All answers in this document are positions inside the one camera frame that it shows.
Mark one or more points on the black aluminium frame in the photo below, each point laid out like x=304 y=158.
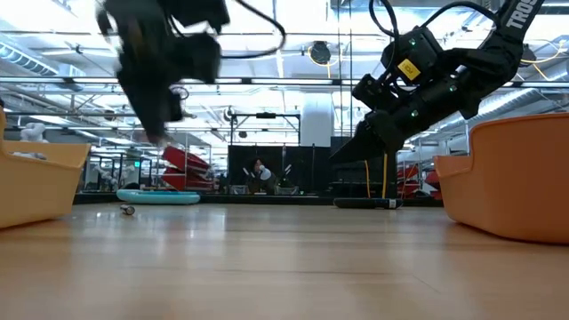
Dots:
x=249 y=200

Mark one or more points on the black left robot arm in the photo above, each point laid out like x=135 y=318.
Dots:
x=195 y=11

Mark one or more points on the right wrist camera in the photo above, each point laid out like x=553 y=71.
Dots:
x=375 y=93

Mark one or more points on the black remote control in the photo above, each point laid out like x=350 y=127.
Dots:
x=366 y=203

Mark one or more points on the black partition screen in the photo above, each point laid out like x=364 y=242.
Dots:
x=240 y=164

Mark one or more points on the white pillar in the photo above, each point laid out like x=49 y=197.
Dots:
x=316 y=120

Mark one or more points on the yellow plastic bin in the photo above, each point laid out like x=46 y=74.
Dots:
x=35 y=191

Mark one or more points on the orange plastic bin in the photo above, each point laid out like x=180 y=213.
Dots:
x=511 y=186

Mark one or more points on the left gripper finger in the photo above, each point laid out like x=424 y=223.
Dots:
x=164 y=106
x=140 y=106

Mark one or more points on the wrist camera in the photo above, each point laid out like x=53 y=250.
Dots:
x=375 y=93
x=195 y=58

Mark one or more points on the red cart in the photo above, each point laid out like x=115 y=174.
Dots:
x=184 y=160

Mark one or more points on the person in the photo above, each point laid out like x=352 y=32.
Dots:
x=257 y=175

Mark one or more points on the silver AA battery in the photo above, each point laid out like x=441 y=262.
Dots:
x=127 y=210

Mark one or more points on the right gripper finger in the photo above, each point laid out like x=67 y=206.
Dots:
x=369 y=142

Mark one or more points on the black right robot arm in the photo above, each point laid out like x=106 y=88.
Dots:
x=502 y=53

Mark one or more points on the red equipment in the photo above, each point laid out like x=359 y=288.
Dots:
x=427 y=178

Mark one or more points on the white round object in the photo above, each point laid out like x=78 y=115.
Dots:
x=265 y=172

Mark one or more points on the black stand frame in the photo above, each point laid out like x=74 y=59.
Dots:
x=266 y=115

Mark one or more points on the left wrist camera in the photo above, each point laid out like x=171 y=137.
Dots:
x=195 y=58

